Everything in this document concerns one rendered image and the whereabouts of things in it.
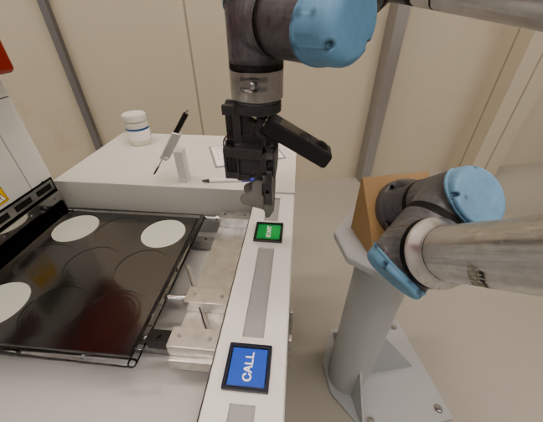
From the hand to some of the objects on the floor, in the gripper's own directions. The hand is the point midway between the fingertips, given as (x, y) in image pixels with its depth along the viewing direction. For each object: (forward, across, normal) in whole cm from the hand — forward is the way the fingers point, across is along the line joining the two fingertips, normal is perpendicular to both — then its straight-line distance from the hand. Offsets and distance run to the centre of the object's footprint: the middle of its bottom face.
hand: (271, 211), depth 53 cm
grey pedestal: (+102, -20, +42) cm, 112 cm away
